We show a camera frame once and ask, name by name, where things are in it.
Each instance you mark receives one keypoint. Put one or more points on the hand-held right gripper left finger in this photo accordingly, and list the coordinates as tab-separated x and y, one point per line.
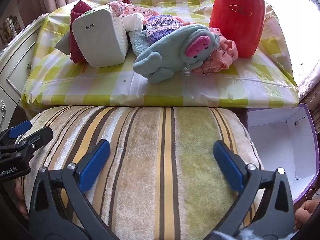
93	162

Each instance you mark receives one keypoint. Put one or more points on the white cabinet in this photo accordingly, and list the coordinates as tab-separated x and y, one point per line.
17	67

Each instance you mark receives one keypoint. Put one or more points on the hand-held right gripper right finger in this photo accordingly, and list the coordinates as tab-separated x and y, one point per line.
228	165

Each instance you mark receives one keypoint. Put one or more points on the blue plush toy pink face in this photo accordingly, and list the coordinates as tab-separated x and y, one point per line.
170	52

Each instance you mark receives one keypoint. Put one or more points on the pink printed cloth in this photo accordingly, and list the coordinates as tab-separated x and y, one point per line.
140	8

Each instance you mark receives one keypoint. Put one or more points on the white tube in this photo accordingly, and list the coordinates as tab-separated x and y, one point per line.
132	21

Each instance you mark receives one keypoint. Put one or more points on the white ribbed appliance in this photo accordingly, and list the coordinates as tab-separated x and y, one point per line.
100	40

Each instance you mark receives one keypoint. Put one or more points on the purple cardboard box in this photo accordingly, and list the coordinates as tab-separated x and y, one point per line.
270	145

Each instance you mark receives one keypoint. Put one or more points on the pale grey cloth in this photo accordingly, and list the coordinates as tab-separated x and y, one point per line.
63	43

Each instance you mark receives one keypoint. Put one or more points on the yellow checked plastic tablecloth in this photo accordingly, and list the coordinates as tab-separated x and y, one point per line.
175	92

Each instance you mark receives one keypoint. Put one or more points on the person's left hand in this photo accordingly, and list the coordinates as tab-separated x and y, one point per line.
21	195

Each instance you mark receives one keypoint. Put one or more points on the striped plush cushion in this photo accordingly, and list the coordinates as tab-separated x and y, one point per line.
160	155

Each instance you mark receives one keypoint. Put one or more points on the magenta knitted cloth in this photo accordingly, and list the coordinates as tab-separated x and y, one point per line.
76	50

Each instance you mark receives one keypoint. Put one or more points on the light blue towel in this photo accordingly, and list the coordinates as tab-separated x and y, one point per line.
137	42

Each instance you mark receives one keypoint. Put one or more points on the red thermos flask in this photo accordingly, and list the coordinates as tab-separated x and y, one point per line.
237	17

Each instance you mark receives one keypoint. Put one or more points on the coral pink towel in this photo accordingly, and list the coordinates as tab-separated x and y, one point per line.
225	52

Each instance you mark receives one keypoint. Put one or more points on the person's right hand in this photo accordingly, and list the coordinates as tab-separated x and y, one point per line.
307	212

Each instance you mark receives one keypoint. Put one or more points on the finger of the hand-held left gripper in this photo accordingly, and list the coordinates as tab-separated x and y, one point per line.
21	127
42	133

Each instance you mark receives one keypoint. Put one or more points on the purple knitted cloth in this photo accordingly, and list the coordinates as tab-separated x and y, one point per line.
162	27

